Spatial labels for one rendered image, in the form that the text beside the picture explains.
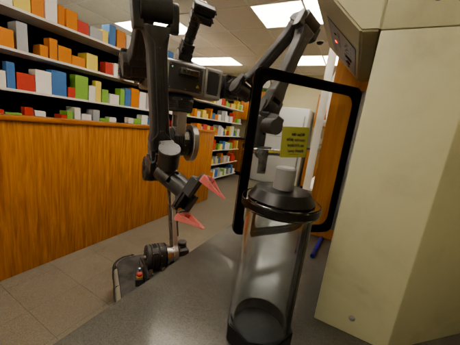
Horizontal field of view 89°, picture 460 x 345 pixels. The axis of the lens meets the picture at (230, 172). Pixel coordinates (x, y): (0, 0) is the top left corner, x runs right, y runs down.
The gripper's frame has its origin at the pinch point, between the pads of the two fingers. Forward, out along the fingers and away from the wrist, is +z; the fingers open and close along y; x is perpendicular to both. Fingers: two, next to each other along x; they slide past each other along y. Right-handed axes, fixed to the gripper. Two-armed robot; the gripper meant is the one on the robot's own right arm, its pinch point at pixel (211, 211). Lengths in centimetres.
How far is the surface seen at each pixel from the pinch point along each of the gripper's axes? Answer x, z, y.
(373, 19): -23.2, 10.4, 42.1
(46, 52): 70, -224, -3
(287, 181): -26.0, 14.1, 16.7
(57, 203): 78, -132, -95
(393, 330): -12.5, 38.9, 7.3
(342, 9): -22.9, 5.8, 42.2
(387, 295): -13.9, 34.9, 11.2
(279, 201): -28.2, 14.9, 14.1
